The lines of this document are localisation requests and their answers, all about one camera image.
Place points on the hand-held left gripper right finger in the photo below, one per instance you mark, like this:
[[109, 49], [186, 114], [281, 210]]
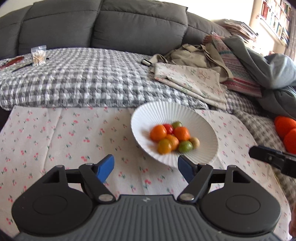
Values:
[[186, 168]]

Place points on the white ribbed bowl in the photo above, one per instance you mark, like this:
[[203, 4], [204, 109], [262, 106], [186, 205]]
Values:
[[143, 120]]

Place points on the cherry print cloth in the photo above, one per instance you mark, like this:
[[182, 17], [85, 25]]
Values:
[[57, 139]]

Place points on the small black white object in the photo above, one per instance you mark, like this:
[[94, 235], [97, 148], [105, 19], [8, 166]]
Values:
[[146, 62]]

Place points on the thin black stick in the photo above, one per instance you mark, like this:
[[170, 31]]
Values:
[[22, 67]]

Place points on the orange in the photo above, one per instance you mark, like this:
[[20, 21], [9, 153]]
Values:
[[291, 141], [283, 125]]

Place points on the smooth orange tomato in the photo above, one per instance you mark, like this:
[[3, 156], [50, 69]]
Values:
[[158, 133]]

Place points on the large orange mandarin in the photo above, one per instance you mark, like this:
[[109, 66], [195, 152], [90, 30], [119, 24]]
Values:
[[182, 133]]

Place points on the pale small longan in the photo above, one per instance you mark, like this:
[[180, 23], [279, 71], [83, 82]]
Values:
[[195, 142]]

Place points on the dark grey sofa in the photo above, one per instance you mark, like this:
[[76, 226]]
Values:
[[115, 23]]

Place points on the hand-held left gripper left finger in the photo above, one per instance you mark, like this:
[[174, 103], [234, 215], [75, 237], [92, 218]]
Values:
[[105, 168]]

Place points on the bookshelf with books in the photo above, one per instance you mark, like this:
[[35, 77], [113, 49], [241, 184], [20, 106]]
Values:
[[277, 18]]

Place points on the grey white checked blanket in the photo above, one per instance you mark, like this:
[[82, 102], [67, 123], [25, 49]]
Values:
[[81, 76]]

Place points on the dimpled orange mandarin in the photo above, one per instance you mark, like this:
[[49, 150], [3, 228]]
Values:
[[173, 140]]

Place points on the yellow green tomato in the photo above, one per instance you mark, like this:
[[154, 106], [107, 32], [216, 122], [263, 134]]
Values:
[[164, 147]]

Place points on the striped patterned pillow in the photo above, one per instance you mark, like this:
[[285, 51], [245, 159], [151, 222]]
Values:
[[238, 78]]

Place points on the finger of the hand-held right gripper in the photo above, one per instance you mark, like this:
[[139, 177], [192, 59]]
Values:
[[263, 154]]

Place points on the red flat object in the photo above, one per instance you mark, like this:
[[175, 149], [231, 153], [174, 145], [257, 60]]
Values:
[[12, 61]]

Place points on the grey blue quilt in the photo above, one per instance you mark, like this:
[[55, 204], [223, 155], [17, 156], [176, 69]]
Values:
[[259, 67]]

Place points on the folded floral cloth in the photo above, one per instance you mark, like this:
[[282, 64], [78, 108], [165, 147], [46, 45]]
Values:
[[189, 81]]

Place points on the clear bag of cotton swabs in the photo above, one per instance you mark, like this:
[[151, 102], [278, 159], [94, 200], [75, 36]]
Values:
[[38, 56]]

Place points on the green red tomato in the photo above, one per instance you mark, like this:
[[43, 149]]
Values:
[[177, 124]]

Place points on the stack of papers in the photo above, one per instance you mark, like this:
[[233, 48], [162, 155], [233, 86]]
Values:
[[238, 29]]

